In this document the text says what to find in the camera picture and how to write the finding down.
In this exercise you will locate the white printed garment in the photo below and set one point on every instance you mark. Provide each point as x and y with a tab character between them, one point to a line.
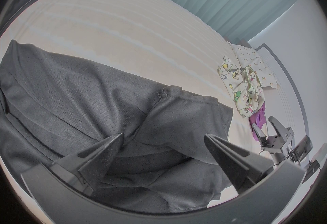
242	95

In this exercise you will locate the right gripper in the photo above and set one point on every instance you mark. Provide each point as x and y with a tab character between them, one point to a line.
279	145

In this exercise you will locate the black T-shirt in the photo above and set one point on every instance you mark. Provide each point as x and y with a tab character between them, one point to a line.
76	90

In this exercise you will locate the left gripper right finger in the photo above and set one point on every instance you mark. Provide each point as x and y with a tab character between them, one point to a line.
237	164

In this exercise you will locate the bed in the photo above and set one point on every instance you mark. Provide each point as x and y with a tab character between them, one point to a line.
115	26

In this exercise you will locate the white printed pillow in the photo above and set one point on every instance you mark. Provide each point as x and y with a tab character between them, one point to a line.
249	55

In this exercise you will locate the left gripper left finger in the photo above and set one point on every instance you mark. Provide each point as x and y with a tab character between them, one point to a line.
94	166

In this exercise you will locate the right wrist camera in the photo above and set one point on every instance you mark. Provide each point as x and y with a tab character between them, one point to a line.
302	147

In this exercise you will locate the purple satin garment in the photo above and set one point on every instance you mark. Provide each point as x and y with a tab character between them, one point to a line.
258	118

